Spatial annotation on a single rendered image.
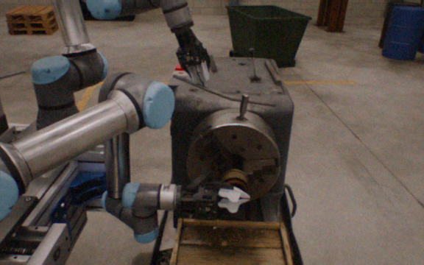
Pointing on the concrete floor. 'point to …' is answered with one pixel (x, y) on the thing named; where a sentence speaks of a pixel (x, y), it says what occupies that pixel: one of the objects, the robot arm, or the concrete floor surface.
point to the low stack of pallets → (32, 20)
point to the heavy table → (332, 15)
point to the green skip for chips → (266, 32)
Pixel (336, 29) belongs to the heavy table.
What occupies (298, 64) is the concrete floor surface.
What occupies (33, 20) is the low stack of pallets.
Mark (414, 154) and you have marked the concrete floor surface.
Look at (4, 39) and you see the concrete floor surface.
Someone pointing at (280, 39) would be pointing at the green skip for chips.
